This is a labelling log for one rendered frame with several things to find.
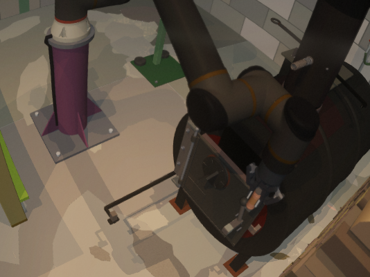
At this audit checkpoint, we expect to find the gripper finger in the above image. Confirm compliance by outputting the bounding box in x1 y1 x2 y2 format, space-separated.
264 185 286 206
246 162 261 192

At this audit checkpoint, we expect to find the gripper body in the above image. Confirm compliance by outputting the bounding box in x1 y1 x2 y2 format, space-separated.
257 160 287 189

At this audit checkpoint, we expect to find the black knob latch lever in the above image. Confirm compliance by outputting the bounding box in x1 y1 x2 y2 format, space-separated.
238 197 251 230

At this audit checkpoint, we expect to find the black spin-draft wheel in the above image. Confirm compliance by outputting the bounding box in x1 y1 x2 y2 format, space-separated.
200 156 231 190

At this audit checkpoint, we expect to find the black barrel stove body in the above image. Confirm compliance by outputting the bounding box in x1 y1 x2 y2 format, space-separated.
173 61 370 270

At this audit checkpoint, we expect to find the grey metal stove door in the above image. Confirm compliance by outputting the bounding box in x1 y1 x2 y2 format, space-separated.
173 119 256 247

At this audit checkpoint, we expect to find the black flue pipe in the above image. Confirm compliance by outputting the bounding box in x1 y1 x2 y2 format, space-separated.
292 0 370 108

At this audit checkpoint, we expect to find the wooden crate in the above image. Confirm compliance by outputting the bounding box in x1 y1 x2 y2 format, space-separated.
278 175 370 277

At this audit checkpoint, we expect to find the rust brown floor pad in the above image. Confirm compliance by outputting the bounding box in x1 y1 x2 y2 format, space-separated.
168 197 191 215
223 255 250 276

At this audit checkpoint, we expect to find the black bent rod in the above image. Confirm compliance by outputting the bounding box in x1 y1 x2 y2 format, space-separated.
103 170 177 225

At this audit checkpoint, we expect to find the lime green beam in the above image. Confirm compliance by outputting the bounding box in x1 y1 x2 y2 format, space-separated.
0 130 30 204

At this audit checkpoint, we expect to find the olive beam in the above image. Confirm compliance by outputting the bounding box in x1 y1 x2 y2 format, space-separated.
0 154 28 228

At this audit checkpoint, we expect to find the wooden door handle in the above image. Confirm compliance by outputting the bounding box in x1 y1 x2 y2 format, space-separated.
245 189 263 211

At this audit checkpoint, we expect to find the silver coil damper handle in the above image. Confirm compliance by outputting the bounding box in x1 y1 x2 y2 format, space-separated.
290 55 315 71

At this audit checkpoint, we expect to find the green stand with base plate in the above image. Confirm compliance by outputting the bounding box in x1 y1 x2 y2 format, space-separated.
130 18 186 88

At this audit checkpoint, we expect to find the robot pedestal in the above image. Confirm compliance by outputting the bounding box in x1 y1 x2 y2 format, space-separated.
30 25 120 165

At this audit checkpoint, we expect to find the black cable on pedestal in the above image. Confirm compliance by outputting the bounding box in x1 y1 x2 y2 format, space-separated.
44 33 60 127

